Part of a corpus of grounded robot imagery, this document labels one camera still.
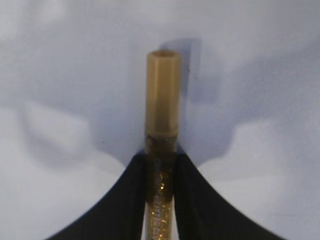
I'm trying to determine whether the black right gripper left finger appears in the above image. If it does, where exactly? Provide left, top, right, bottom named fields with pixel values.
left=49, top=154, right=146, bottom=240

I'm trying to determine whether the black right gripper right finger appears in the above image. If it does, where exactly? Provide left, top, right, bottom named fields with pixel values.
left=174, top=153, right=281, bottom=240

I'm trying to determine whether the gold glitter pen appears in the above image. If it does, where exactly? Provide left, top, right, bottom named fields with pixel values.
left=144, top=49, right=181, bottom=240

